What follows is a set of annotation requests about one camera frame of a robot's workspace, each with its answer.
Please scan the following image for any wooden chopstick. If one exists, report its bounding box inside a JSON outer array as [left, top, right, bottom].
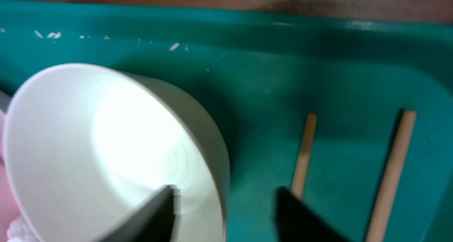
[[365, 110, 417, 242], [291, 113, 317, 200]]

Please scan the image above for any white tissue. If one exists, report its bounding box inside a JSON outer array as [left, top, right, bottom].
[[6, 214, 40, 242]]

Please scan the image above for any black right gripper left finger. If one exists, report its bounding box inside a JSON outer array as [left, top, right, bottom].
[[97, 185, 176, 242]]

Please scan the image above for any white bowl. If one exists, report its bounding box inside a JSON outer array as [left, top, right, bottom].
[[3, 64, 230, 241]]

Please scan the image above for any teal plastic tray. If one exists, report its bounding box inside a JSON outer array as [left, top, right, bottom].
[[1, 0, 452, 241]]

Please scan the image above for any pink round plate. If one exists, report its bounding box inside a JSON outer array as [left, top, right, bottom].
[[1, 110, 21, 241]]

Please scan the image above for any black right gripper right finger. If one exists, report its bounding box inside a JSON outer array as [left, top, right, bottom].
[[275, 187, 348, 242]]

